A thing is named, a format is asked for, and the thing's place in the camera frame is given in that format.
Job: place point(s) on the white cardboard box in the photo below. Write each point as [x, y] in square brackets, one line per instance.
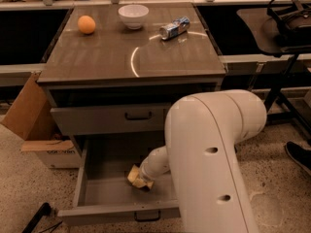
[60, 154]

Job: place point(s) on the white bowl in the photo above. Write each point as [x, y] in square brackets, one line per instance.
[133, 16]

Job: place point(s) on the black side table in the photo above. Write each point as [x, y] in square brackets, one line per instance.
[266, 35]

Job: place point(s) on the yellow sponge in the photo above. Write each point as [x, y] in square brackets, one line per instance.
[133, 173]

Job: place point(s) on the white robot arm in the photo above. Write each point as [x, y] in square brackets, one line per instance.
[200, 133]

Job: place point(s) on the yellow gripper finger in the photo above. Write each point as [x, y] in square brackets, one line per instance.
[140, 183]

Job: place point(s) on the crushed blue soda can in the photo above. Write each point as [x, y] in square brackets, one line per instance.
[175, 28]

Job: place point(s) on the black shoe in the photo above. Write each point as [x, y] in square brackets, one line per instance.
[299, 155]

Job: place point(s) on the brown cardboard box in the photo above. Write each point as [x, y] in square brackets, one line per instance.
[30, 115]

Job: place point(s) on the grey drawer cabinet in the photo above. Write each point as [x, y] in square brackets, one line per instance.
[118, 66]

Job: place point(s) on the orange fruit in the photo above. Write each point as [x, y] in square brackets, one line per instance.
[86, 24]

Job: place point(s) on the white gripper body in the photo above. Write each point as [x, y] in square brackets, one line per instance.
[146, 174]

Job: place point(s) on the open grey middle drawer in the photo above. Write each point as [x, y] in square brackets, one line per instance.
[103, 193]

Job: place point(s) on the black headset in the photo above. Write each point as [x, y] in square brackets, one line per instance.
[293, 22]

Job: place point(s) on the closed grey top drawer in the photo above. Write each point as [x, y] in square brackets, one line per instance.
[110, 119]

